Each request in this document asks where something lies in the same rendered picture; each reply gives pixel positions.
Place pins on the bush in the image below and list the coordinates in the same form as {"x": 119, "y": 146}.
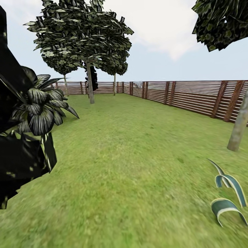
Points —
{"x": 220, "y": 205}
{"x": 46, "y": 109}

